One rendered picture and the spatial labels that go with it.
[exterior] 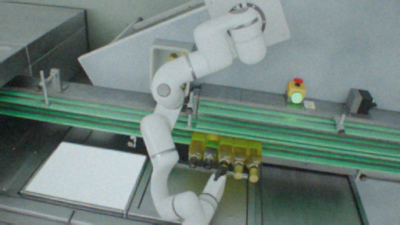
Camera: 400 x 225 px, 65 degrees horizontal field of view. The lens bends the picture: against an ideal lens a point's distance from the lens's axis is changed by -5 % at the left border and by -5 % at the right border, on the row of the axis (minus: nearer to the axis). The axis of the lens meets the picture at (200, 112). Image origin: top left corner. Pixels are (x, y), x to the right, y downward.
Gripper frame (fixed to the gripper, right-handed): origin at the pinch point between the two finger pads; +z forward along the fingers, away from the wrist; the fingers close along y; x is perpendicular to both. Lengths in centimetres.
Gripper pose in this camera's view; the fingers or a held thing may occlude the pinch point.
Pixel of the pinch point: (222, 174)
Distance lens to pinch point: 124.9
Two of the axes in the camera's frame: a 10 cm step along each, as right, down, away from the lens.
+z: 3.8, -4.7, 8.0
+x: -9.2, -2.8, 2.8
